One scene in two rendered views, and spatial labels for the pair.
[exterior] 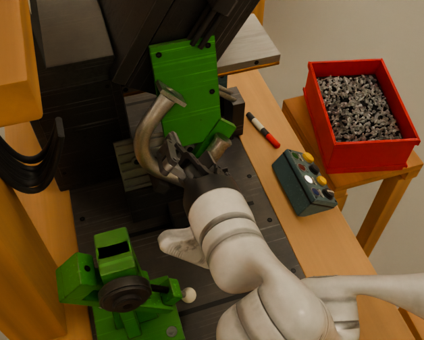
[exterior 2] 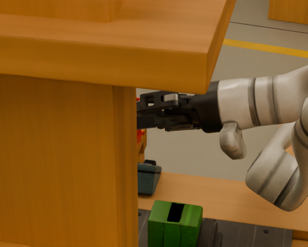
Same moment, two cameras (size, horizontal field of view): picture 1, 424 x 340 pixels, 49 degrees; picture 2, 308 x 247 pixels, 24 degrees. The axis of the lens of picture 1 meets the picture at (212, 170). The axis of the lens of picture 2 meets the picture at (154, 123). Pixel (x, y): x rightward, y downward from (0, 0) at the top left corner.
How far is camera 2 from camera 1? 0.83 m
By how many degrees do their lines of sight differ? 48
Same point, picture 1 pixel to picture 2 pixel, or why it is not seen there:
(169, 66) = not seen: hidden behind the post
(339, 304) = (288, 155)
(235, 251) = (287, 80)
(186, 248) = (237, 137)
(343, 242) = (197, 184)
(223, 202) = (236, 80)
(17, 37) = not seen: outside the picture
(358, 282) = (280, 135)
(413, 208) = not seen: hidden behind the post
